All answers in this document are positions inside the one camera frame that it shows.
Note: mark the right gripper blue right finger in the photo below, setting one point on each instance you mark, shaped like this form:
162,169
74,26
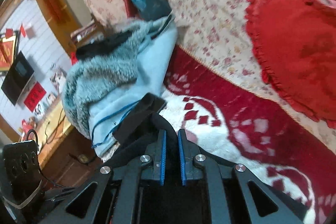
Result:
186,155

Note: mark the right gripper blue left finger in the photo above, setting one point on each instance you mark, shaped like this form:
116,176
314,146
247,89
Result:
158,155

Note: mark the black pants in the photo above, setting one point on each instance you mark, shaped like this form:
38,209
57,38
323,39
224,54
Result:
141,126

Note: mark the wooden cabinet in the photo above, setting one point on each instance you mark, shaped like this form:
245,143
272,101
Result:
65,156

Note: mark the light blue fleece jacket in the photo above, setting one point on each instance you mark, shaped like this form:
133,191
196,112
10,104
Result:
100,91

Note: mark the red white floral blanket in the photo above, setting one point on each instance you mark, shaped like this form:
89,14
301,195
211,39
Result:
238,126

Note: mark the teal plastic bag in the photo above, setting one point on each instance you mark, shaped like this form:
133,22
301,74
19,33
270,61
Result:
152,9

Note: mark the floral beige quilt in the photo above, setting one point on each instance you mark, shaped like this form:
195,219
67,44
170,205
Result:
216,37

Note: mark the red heart-shaped pillow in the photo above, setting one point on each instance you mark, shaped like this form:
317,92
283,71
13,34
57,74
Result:
294,44

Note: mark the wall-mounted black television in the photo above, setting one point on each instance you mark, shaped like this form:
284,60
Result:
17,78

